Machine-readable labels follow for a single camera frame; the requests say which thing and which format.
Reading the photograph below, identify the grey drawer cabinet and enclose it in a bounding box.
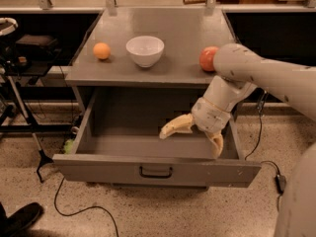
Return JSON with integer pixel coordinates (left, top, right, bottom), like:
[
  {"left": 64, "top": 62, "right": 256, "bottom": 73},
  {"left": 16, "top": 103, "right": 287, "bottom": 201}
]
[{"left": 64, "top": 6, "right": 254, "bottom": 191}]

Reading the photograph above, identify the black shoe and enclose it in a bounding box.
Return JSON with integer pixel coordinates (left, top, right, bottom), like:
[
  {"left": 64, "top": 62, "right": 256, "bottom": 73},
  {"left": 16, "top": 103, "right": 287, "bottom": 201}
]
[{"left": 0, "top": 202, "right": 42, "bottom": 237}]

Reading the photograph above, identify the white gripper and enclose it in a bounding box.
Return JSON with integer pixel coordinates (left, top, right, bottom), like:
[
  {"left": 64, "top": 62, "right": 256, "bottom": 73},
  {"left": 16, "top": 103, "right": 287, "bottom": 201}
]
[{"left": 159, "top": 98, "right": 230, "bottom": 159}]

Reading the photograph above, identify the black box on stand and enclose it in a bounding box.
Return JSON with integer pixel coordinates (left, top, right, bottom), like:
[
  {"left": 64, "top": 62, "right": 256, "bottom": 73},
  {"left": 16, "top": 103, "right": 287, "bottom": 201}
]
[{"left": 16, "top": 35, "right": 58, "bottom": 56}]

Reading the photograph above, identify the red apple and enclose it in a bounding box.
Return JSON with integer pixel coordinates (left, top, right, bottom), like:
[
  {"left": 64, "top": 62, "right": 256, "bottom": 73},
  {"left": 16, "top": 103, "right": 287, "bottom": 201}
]
[{"left": 199, "top": 46, "right": 218, "bottom": 72}]

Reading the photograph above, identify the grey top drawer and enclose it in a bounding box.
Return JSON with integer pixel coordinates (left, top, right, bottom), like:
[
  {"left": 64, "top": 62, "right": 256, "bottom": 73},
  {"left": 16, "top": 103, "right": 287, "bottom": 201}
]
[{"left": 53, "top": 87, "right": 261, "bottom": 188}]

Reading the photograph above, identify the black power adapter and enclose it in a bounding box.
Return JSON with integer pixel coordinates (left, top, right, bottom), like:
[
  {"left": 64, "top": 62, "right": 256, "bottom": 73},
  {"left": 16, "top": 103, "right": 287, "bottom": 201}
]
[{"left": 275, "top": 174, "right": 286, "bottom": 195}]

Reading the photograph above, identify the small orange fruit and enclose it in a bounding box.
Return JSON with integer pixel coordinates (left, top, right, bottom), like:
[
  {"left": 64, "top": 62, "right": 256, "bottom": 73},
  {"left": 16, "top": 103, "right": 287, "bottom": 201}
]
[{"left": 93, "top": 42, "right": 111, "bottom": 60}]

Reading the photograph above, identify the black floor cable right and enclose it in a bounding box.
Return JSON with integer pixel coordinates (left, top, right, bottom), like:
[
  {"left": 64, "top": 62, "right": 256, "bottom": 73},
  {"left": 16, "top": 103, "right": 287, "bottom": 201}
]
[{"left": 243, "top": 89, "right": 287, "bottom": 212}]

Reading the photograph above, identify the black floor cable left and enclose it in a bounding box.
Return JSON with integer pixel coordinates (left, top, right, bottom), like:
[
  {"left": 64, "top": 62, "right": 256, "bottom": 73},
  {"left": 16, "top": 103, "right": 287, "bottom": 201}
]
[{"left": 53, "top": 176, "right": 119, "bottom": 237}]

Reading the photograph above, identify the black floor cable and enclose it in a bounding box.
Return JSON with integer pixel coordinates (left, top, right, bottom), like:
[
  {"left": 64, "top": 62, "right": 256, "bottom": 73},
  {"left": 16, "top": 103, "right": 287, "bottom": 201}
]
[
  {"left": 243, "top": 89, "right": 287, "bottom": 212},
  {"left": 53, "top": 176, "right": 119, "bottom": 237}
]

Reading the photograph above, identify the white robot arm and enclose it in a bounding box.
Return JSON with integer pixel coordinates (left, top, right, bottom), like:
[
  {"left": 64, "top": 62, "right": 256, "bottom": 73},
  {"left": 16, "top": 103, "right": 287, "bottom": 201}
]
[{"left": 160, "top": 43, "right": 316, "bottom": 237}]

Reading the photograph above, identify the white ceramic bowl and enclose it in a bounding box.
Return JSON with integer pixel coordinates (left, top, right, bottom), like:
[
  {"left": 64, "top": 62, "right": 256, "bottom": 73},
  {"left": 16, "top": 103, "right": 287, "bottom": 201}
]
[{"left": 125, "top": 36, "right": 165, "bottom": 67}]

